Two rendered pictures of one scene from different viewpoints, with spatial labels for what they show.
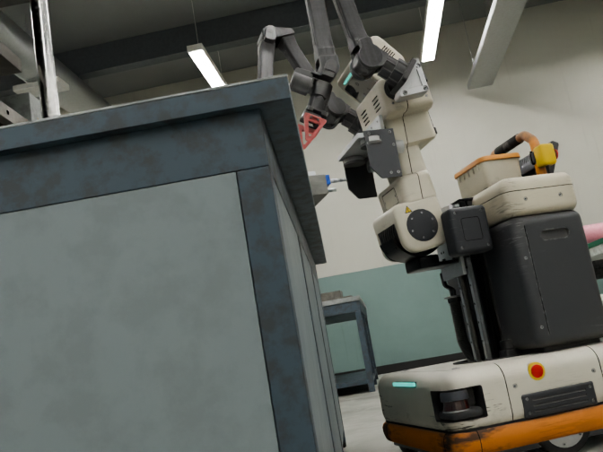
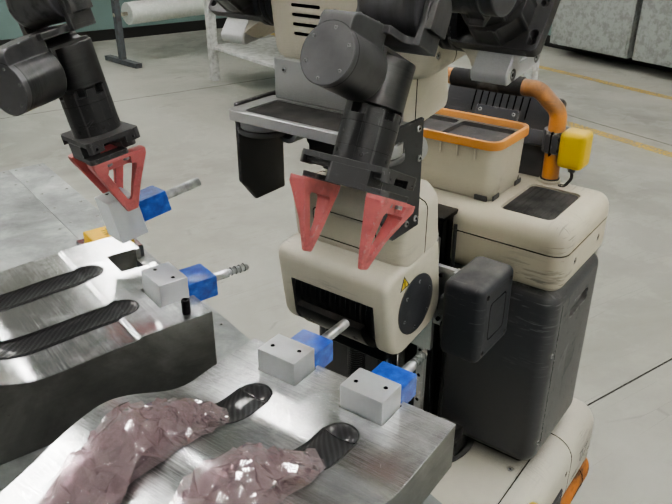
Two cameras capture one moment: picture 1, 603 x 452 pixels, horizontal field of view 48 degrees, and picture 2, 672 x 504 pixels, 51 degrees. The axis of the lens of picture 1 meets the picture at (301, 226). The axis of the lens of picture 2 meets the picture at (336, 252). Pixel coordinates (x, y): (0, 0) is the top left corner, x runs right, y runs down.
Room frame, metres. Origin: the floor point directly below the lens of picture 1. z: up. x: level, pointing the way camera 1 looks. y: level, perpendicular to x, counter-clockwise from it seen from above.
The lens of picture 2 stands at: (1.44, 0.35, 1.32)
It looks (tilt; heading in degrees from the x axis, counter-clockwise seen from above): 27 degrees down; 321
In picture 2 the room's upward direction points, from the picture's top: straight up
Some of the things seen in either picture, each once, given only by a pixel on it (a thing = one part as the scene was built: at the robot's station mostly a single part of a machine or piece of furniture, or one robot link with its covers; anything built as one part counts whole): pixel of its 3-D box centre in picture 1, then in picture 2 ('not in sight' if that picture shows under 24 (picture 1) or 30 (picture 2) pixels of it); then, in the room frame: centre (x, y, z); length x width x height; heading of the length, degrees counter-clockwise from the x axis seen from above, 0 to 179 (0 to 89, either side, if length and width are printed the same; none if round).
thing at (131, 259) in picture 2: not in sight; (132, 271); (2.25, 0.03, 0.87); 0.05 x 0.05 x 0.04; 88
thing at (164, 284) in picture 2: not in sight; (201, 281); (2.14, -0.01, 0.89); 0.13 x 0.05 x 0.05; 89
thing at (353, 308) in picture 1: (334, 342); not in sight; (6.76, -0.12, 0.46); 1.90 x 0.70 x 0.92; 175
